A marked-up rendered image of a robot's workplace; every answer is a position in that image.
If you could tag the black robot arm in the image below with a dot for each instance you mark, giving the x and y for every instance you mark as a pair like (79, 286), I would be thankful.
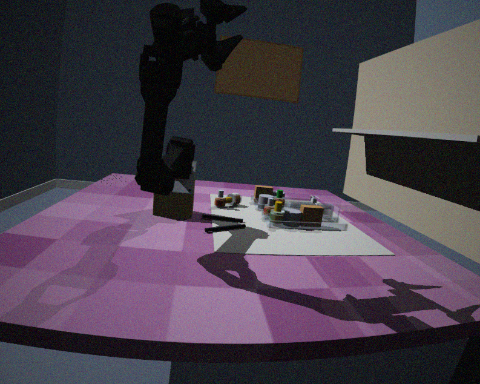
(159, 82)

